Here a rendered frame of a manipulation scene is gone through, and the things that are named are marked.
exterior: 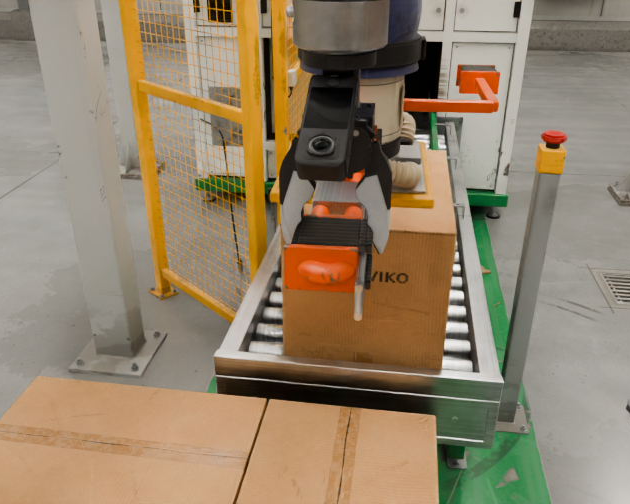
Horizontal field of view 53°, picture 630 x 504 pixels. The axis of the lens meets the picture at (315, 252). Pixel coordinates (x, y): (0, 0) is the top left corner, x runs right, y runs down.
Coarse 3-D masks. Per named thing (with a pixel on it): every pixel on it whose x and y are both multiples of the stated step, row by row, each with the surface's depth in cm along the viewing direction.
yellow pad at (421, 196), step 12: (408, 144) 128; (420, 144) 136; (420, 180) 115; (396, 192) 111; (408, 192) 111; (420, 192) 110; (432, 192) 111; (396, 204) 109; (408, 204) 109; (420, 204) 109; (432, 204) 109
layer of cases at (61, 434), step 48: (48, 384) 155; (96, 384) 155; (0, 432) 140; (48, 432) 140; (96, 432) 140; (144, 432) 140; (192, 432) 140; (240, 432) 140; (288, 432) 140; (336, 432) 140; (384, 432) 140; (432, 432) 140; (0, 480) 128; (48, 480) 128; (96, 480) 128; (144, 480) 128; (192, 480) 128; (240, 480) 128; (288, 480) 128; (336, 480) 128; (384, 480) 128; (432, 480) 128
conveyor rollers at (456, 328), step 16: (272, 304) 193; (272, 320) 184; (448, 320) 186; (464, 320) 186; (256, 336) 177; (272, 336) 176; (448, 336) 178; (464, 336) 177; (256, 352) 168; (272, 352) 168; (448, 352) 170; (464, 352) 169; (448, 368) 162; (464, 368) 161
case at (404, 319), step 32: (448, 192) 160; (416, 224) 143; (448, 224) 143; (384, 256) 143; (416, 256) 142; (448, 256) 141; (384, 288) 147; (416, 288) 146; (448, 288) 145; (288, 320) 155; (320, 320) 154; (352, 320) 153; (384, 320) 151; (416, 320) 150; (288, 352) 160; (320, 352) 158; (352, 352) 157; (384, 352) 155; (416, 352) 154
